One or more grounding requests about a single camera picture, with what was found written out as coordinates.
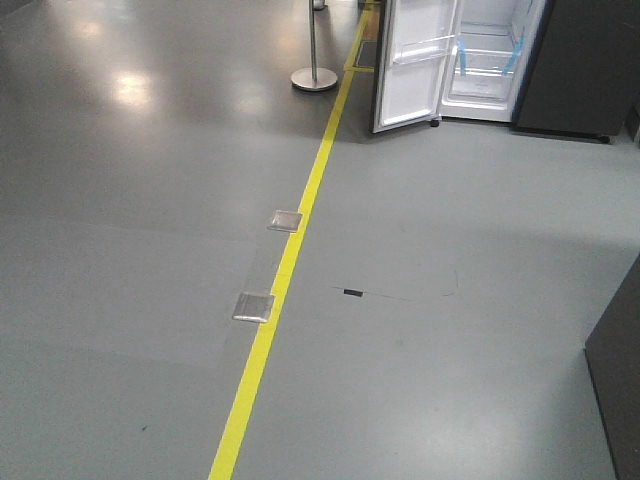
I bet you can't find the yellow floor tape line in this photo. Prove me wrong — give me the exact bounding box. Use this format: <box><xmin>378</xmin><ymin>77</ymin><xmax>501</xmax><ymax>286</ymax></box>
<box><xmin>208</xmin><ymin>5</ymin><xmax>371</xmax><ymax>479</ymax></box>

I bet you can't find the lower clear door bin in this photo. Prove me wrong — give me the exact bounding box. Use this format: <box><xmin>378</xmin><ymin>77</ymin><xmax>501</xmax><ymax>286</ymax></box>
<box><xmin>390</xmin><ymin>35</ymin><xmax>455</xmax><ymax>65</ymax></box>

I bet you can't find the metal floor plate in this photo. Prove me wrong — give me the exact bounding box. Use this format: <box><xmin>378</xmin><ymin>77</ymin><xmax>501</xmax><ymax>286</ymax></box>
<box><xmin>267</xmin><ymin>210</ymin><xmax>303</xmax><ymax>233</ymax></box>
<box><xmin>232</xmin><ymin>292</ymin><xmax>275</xmax><ymax>324</ymax></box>

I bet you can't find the far metal floor plate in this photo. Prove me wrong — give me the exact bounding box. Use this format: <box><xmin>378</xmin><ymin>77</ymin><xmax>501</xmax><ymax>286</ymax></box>
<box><xmin>267</xmin><ymin>210</ymin><xmax>303</xmax><ymax>233</ymax></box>

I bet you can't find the near metal floor plate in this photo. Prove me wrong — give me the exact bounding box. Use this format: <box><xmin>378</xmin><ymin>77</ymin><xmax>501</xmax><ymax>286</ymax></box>
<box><xmin>232</xmin><ymin>292</ymin><xmax>275</xmax><ymax>324</ymax></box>

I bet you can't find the clear fridge crisper drawer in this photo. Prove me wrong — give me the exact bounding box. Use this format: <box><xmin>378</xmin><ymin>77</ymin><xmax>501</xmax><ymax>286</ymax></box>
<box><xmin>450</xmin><ymin>49</ymin><xmax>517</xmax><ymax>102</ymax></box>

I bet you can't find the black floor tape piece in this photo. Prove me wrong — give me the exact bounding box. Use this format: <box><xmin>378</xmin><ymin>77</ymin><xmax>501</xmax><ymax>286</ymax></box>
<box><xmin>343</xmin><ymin>289</ymin><xmax>364</xmax><ymax>297</ymax></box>

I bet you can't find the silver stanchion post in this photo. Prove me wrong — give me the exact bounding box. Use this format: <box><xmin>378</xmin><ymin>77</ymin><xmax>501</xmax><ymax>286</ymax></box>
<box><xmin>290</xmin><ymin>0</ymin><xmax>338</xmax><ymax>92</ymax></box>

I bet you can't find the dark counter at right edge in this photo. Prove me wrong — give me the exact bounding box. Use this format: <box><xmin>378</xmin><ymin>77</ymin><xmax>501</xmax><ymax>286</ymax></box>
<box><xmin>585</xmin><ymin>261</ymin><xmax>639</xmax><ymax>479</ymax></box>

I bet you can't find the open fridge door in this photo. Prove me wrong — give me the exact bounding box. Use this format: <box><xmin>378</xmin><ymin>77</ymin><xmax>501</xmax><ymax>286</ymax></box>
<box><xmin>370</xmin><ymin>0</ymin><xmax>463</xmax><ymax>134</ymax></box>

